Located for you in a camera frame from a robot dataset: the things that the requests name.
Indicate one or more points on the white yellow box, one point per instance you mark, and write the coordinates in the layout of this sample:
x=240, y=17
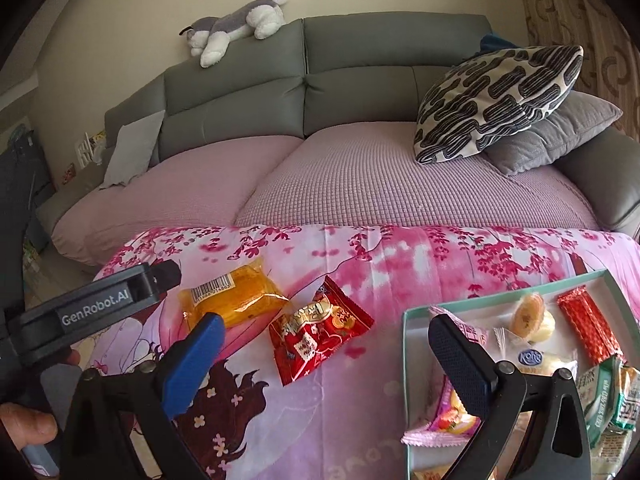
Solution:
x=90, y=147

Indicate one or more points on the purple swiss roll packet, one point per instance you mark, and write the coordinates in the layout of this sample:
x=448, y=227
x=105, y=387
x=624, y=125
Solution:
x=447, y=417

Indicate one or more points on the grey white plush toy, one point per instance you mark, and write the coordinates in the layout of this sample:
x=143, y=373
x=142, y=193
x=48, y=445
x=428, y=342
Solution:
x=235, y=22

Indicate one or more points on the red patterned snack packet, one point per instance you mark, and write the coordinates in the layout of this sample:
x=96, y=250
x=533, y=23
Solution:
x=587, y=325

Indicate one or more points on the cream white snack packet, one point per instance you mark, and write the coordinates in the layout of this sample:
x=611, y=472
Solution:
x=612, y=452

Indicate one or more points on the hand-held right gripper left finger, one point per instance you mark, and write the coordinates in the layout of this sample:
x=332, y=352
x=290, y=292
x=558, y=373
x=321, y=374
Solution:
x=192, y=360

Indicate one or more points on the black white patterned pillow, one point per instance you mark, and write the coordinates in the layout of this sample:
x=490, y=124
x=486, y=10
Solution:
x=495, y=105

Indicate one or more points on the teal shallow cardboard box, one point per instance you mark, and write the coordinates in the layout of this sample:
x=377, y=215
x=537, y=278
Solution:
x=492, y=315

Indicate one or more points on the beige bread packet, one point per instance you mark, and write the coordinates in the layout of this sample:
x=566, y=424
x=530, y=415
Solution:
x=430, y=473

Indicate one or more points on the orange translucent snack packet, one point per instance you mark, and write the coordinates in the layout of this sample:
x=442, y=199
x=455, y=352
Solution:
x=240, y=300

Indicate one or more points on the small pale pastry packet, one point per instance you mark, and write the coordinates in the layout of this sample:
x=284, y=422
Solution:
x=547, y=332

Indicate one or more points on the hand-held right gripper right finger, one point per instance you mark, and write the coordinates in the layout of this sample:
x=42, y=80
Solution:
x=462, y=365

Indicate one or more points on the person's left hand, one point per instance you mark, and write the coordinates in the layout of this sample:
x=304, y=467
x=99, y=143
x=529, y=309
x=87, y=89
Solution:
x=27, y=427

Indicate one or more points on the small orange pastry packet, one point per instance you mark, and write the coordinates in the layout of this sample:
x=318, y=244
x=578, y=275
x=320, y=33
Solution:
x=527, y=312

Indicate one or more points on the patterned beige curtain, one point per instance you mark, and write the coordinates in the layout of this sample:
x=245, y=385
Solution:
x=575, y=10

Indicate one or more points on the blue cloth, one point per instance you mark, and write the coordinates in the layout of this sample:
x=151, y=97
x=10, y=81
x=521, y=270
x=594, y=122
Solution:
x=495, y=44

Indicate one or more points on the grey sofa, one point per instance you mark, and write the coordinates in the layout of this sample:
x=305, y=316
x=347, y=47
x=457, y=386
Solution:
x=350, y=70

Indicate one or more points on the dark furniture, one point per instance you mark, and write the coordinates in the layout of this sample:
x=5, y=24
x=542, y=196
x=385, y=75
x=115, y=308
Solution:
x=20, y=200

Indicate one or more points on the grey pillow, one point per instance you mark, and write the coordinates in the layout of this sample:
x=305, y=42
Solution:
x=560, y=140

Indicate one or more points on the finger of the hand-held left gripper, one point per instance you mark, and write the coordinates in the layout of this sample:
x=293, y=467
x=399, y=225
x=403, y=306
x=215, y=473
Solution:
x=167, y=274

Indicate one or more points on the light grey cushion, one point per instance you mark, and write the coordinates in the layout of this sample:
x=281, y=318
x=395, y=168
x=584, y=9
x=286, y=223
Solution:
x=132, y=150

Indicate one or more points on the clear steamed cake packet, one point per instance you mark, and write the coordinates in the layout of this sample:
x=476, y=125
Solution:
x=540, y=362

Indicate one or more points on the red festive snack packet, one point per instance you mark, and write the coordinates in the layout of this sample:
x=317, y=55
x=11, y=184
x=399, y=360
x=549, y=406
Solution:
x=320, y=332

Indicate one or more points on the green white snack packet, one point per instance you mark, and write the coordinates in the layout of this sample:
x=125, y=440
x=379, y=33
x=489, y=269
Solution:
x=629, y=395
x=597, y=400

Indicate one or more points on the pink printed blanket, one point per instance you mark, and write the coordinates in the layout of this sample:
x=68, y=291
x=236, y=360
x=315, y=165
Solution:
x=400, y=260

